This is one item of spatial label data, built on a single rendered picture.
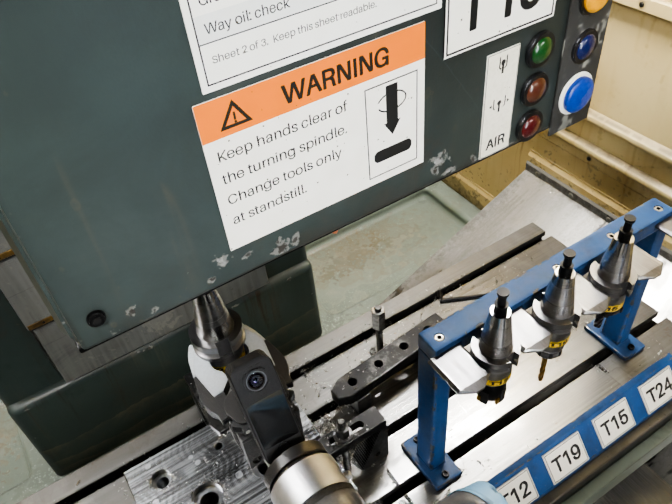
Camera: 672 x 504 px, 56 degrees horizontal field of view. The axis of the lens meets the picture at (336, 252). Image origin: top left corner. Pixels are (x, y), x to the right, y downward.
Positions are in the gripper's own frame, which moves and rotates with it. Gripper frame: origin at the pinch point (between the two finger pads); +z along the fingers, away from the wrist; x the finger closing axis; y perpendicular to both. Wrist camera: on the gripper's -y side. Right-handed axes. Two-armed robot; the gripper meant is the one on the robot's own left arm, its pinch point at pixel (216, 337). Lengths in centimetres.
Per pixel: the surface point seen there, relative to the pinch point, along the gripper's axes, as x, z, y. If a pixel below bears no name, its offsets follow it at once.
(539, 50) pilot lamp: 24.0, -21.8, -37.4
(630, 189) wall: 101, 13, 34
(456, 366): 25.1, -15.4, 8.8
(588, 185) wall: 101, 23, 40
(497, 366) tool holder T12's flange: 28.9, -18.7, 8.1
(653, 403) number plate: 62, -25, 38
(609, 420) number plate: 52, -24, 36
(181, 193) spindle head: -3.3, -21.2, -37.5
